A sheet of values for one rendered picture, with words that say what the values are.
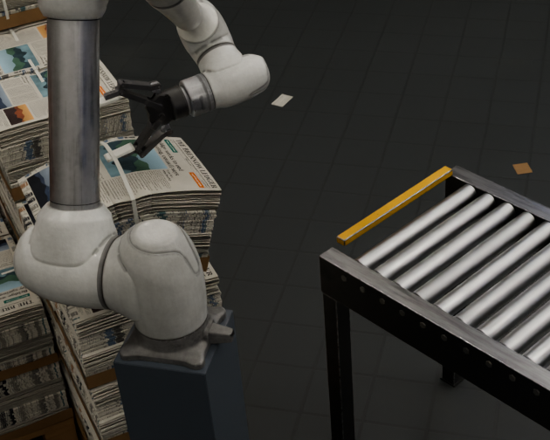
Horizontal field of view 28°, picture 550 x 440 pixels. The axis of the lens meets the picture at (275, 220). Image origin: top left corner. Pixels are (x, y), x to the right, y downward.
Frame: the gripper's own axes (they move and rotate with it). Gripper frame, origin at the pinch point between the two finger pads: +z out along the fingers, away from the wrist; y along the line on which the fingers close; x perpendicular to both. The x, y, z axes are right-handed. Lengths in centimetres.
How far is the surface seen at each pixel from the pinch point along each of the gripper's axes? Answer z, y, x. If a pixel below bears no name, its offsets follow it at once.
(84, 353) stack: 21, 52, -10
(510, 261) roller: -83, 54, -37
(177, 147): -17.8, 16.7, 8.1
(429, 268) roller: -64, 52, -30
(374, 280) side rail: -50, 50, -28
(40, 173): 15.5, 12.1, 11.5
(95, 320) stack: 16.3, 43.2, -10.0
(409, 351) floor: -80, 132, 21
